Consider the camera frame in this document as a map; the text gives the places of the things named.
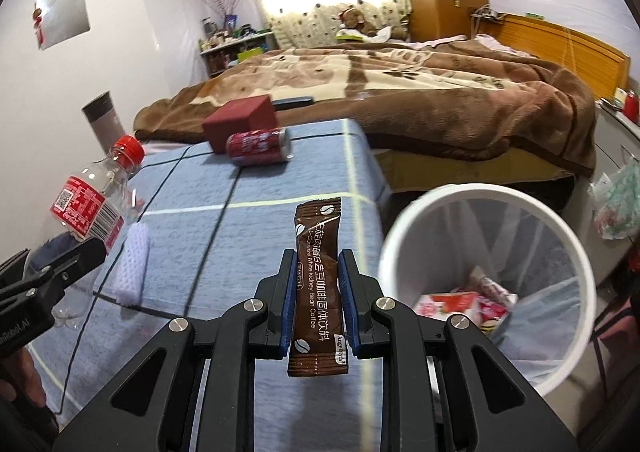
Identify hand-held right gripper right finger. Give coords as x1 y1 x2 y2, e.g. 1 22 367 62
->
337 248 571 452

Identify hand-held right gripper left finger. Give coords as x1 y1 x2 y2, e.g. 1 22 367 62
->
52 248 298 452

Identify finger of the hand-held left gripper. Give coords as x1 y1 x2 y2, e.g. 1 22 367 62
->
27 237 108 305
0 249 31 283

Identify clear plastic bottle red cap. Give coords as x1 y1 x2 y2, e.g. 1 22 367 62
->
22 134 146 327

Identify brown coffee sachet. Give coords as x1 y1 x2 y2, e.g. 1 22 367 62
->
286 196 351 378

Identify white paper carton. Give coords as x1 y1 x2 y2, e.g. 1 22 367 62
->
415 289 481 327

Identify white mesh trash bin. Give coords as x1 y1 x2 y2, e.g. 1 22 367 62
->
377 184 598 395

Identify person's left hand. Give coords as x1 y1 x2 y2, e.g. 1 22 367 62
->
0 347 51 438

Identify lavender sponge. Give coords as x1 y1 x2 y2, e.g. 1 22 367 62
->
111 223 151 307

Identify blue checked sheet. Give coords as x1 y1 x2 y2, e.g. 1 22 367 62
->
30 119 391 452

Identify grey thermos flask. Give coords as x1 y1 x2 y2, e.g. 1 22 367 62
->
81 90 126 147

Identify red drink can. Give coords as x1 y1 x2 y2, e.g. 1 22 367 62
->
226 128 292 167

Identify yellow bed mattress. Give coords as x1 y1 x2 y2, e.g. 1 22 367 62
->
375 152 576 205

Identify dark red box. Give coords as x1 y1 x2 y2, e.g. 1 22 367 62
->
202 94 278 153

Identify dark flat phone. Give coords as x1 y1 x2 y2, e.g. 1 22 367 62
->
272 96 314 110

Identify brown patterned blanket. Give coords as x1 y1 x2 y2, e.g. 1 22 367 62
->
132 35 598 177

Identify cluttered white shelf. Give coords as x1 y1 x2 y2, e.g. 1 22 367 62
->
199 29 276 77

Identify white cloth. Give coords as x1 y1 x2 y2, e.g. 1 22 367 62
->
335 26 391 42

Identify green printed plastic bag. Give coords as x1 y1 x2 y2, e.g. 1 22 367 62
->
589 164 640 240

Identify brown teddy bear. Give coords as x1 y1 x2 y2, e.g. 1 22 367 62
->
337 4 381 38

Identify purple dried branches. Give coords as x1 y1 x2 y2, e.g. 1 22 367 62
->
197 0 256 32

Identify wooden headboard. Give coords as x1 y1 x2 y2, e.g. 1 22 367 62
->
500 13 630 100

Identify red cup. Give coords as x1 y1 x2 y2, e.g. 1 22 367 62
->
622 89 640 123

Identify shiny wall poster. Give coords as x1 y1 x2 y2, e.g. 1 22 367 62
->
34 0 91 51

